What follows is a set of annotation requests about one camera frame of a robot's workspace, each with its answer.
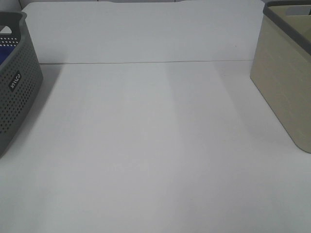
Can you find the blue microfiber towel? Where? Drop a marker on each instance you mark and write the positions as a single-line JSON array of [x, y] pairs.
[[7, 45]]

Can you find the grey perforated plastic basket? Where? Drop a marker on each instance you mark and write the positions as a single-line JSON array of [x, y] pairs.
[[20, 78]]

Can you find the beige plastic storage bin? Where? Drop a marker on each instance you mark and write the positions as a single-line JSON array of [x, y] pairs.
[[281, 68]]

